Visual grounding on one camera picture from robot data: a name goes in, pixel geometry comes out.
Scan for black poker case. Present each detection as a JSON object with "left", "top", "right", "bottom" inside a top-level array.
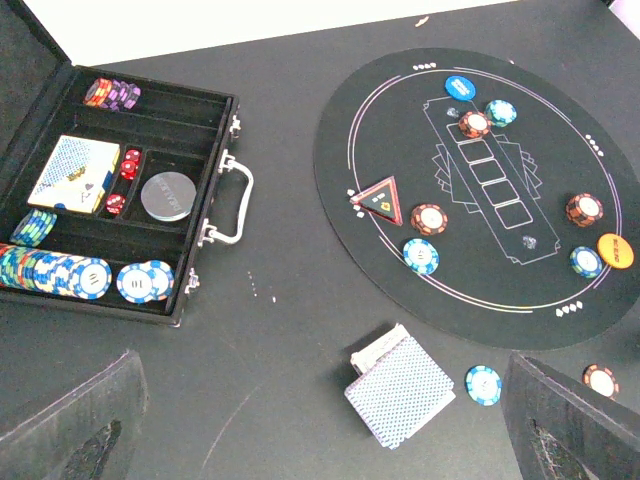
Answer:
[{"left": 1, "top": 1, "right": 239, "bottom": 325}]

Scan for triangular all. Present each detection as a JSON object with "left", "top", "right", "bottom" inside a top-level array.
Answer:
[{"left": 350, "top": 176, "right": 403, "bottom": 226}]

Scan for green chips in case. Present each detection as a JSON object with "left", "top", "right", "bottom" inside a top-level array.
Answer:
[{"left": 10, "top": 209, "right": 57, "bottom": 247}]

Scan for red dice in case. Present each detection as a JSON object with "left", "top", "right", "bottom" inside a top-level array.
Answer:
[{"left": 105, "top": 148, "right": 143, "bottom": 216}]

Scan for silver dealer button in case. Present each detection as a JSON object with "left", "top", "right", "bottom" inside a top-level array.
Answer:
[{"left": 141, "top": 171, "right": 196, "bottom": 222}]

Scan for two blue white chips in case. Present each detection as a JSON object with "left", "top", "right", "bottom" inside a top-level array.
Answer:
[{"left": 116, "top": 260, "right": 175, "bottom": 304}]

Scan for blue round button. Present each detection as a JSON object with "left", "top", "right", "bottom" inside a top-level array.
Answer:
[{"left": 444, "top": 75, "right": 476, "bottom": 102}]

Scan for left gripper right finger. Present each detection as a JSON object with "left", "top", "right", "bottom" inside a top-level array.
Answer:
[{"left": 501, "top": 352, "right": 639, "bottom": 479}]

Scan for single green poker chip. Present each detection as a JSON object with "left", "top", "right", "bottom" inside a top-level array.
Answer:
[{"left": 465, "top": 365, "right": 502, "bottom": 406}]

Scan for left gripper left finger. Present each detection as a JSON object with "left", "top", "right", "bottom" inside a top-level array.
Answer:
[{"left": 1, "top": 350, "right": 149, "bottom": 479}]

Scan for orange round button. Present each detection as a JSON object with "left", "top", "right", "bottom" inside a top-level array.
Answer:
[{"left": 596, "top": 233, "right": 635, "bottom": 269}]

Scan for round black poker mat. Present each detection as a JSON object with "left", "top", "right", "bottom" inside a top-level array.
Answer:
[{"left": 314, "top": 48, "right": 639, "bottom": 350}]

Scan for blue patterned card deck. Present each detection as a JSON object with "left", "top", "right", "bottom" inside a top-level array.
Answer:
[{"left": 344, "top": 336, "right": 455, "bottom": 450}]

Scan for chips row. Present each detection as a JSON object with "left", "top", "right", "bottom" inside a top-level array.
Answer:
[{"left": 1, "top": 243, "right": 112, "bottom": 300}]

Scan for card deck in case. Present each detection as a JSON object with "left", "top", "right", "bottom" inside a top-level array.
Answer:
[{"left": 27, "top": 135, "right": 120, "bottom": 214}]

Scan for purple chips in case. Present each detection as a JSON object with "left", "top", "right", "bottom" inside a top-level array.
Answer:
[{"left": 83, "top": 78, "right": 141, "bottom": 111}]

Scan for brown poker chip stack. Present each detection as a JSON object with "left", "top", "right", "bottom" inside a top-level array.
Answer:
[{"left": 582, "top": 364, "right": 620, "bottom": 399}]

